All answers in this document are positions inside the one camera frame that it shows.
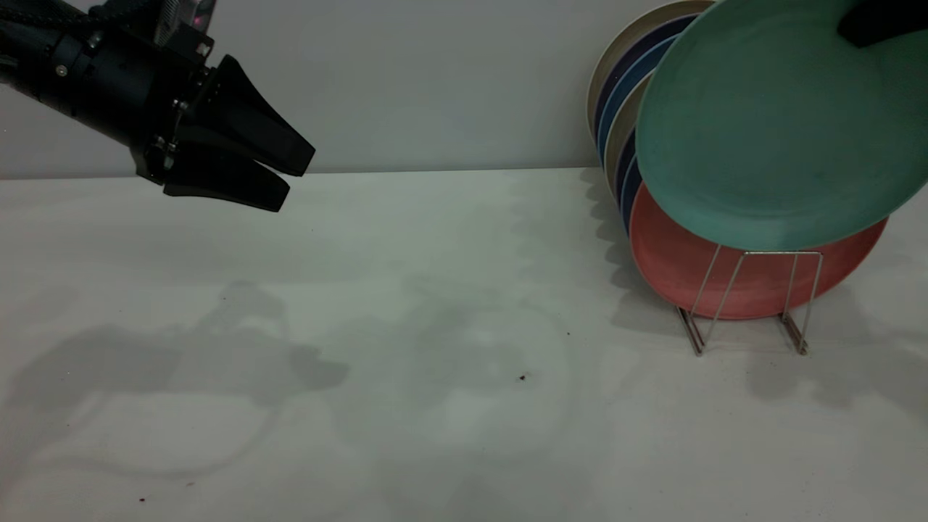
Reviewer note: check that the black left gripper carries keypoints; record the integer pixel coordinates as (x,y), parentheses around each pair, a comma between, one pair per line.
(123,87)

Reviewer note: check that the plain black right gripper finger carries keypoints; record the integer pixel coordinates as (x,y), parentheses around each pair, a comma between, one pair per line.
(888,18)

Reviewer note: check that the green round plate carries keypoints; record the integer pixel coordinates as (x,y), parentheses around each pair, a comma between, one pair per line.
(768,123)

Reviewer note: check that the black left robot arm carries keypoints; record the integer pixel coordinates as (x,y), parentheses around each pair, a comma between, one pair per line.
(36,61)

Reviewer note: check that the teal blue round plate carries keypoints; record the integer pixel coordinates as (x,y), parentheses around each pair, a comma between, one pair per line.
(638,65)

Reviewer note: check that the dark navy round plate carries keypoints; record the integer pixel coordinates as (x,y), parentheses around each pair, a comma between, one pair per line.
(631,51)

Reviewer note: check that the beige round plate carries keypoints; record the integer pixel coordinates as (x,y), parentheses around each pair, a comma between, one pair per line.
(620,38)
(611,138)

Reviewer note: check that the dark purple round plate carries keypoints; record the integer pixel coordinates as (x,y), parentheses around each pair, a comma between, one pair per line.
(619,165)

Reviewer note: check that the pink round plate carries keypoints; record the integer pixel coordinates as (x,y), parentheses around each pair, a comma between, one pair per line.
(674,268)

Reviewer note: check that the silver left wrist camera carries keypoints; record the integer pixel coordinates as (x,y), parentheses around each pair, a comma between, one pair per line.
(185,18)

